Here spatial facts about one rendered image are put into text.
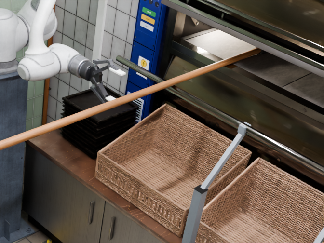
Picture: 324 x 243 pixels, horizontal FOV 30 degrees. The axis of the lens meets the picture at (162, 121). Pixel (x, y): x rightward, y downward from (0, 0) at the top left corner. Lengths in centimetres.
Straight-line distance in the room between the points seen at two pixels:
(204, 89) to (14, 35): 94
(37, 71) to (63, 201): 89
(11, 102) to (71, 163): 42
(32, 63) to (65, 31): 114
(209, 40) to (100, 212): 102
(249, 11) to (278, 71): 39
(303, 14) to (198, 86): 69
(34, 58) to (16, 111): 58
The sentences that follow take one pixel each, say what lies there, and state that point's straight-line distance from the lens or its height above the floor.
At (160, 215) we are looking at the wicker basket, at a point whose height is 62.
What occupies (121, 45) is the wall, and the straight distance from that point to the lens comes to 329.
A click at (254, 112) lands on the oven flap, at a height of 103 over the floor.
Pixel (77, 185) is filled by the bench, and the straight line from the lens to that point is 301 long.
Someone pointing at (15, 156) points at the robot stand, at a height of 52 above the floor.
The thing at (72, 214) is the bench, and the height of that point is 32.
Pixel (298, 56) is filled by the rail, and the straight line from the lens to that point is 248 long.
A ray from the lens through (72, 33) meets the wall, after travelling 358.
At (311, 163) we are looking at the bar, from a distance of 231.
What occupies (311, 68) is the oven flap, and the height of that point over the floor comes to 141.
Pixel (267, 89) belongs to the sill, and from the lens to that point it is 277.
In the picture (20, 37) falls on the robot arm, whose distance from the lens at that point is 289.
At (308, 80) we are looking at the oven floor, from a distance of 295.
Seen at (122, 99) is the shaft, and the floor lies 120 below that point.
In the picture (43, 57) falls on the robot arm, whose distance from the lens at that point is 251.
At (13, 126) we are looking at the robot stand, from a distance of 306.
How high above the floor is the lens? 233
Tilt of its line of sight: 30 degrees down
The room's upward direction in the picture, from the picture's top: 11 degrees clockwise
